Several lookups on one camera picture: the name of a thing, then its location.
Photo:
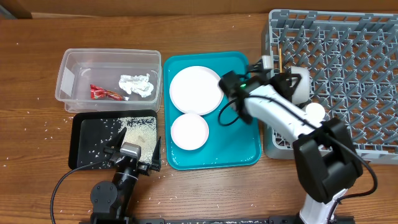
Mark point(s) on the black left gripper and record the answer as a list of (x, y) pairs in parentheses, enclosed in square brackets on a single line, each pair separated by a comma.
[(115, 142)]

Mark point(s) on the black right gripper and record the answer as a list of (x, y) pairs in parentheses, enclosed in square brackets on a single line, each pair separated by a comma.
[(282, 83)]

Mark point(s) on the grey bowl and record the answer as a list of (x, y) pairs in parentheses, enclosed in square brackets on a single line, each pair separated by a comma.
[(302, 91)]

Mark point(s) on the pile of rice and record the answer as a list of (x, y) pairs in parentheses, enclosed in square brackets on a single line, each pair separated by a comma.
[(141, 131)]

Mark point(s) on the wooden chopstick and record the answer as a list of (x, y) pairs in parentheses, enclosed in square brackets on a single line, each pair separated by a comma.
[(280, 60)]

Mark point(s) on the white tissue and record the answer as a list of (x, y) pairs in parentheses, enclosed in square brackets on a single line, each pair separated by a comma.
[(138, 84)]

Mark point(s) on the red snack wrapper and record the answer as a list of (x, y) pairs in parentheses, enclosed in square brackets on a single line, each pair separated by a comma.
[(99, 93)]

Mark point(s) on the large white plate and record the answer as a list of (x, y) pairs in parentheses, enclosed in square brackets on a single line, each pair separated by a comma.
[(195, 90)]

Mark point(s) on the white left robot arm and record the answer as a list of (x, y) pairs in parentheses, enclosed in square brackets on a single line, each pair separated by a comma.
[(110, 199)]

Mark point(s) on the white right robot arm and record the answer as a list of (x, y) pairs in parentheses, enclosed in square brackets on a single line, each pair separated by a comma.
[(326, 161)]

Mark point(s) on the grey dishwasher rack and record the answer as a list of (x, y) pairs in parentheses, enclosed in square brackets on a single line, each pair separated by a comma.
[(352, 60)]

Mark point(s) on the white paper cup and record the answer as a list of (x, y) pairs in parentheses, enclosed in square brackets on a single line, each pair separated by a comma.
[(315, 111)]

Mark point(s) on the black tray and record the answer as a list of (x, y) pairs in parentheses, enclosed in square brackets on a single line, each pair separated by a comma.
[(91, 131)]

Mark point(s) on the clear plastic bin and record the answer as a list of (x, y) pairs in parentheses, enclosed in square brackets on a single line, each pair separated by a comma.
[(82, 68)]

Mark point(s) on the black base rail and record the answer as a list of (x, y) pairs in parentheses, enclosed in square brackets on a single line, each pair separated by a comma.
[(284, 219)]

